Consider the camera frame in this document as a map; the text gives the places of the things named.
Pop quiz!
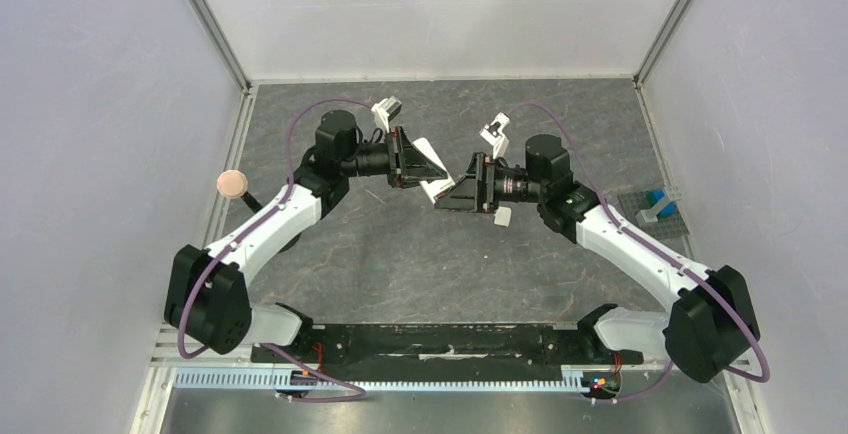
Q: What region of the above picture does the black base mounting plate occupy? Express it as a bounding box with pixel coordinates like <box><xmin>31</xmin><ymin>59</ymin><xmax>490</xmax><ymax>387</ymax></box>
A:
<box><xmin>285</xmin><ymin>323</ymin><xmax>644</xmax><ymax>382</ymax></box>

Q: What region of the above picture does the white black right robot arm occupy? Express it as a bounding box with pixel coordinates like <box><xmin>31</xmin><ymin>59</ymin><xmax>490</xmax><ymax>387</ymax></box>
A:
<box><xmin>426</xmin><ymin>135</ymin><xmax>770</xmax><ymax>383</ymax></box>

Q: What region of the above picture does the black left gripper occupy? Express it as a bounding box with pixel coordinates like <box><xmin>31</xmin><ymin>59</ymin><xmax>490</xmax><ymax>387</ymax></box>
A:
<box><xmin>340</xmin><ymin>126</ymin><xmax>447</xmax><ymax>190</ymax></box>

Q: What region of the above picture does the grey lego baseplate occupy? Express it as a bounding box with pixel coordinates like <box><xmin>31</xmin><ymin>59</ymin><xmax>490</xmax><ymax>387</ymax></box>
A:
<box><xmin>618</xmin><ymin>187</ymin><xmax>689</xmax><ymax>240</ymax></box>

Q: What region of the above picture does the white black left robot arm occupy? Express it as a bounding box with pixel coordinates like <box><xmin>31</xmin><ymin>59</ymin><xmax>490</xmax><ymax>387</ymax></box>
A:
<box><xmin>164</xmin><ymin>110</ymin><xmax>450</xmax><ymax>363</ymax></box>

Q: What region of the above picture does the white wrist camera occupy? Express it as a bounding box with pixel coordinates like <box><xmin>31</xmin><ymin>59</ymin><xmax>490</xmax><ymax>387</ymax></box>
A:
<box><xmin>479</xmin><ymin>112</ymin><xmax>511</xmax><ymax>160</ymax></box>
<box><xmin>371</xmin><ymin>96</ymin><xmax>402</xmax><ymax>133</ymax></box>

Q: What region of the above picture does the black stand with pink knob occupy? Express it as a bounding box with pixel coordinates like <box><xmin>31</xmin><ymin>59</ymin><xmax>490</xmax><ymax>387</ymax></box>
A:
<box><xmin>216</xmin><ymin>170</ymin><xmax>303</xmax><ymax>253</ymax></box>

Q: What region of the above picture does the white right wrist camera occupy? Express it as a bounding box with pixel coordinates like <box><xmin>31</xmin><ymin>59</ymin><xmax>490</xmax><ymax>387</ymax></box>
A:
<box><xmin>479</xmin><ymin>112</ymin><xmax>511</xmax><ymax>160</ymax></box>

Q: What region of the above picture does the white battery cover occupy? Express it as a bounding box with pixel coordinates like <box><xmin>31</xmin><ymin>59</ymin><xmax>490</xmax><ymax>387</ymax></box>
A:
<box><xmin>494</xmin><ymin>207</ymin><xmax>512</xmax><ymax>227</ymax></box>

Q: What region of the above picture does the light blue toothed cable duct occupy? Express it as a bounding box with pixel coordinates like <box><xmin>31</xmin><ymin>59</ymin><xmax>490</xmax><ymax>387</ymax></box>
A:
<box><xmin>173</xmin><ymin>367</ymin><xmax>589</xmax><ymax>394</ymax></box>

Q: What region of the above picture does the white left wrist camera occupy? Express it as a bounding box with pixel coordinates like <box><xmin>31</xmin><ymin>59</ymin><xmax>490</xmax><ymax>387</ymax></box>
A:
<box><xmin>371</xmin><ymin>96</ymin><xmax>402</xmax><ymax>133</ymax></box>

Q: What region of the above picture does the red and white remote control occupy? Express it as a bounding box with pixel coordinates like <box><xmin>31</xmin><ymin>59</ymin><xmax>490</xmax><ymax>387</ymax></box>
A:
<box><xmin>412</xmin><ymin>137</ymin><xmax>456</xmax><ymax>205</ymax></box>

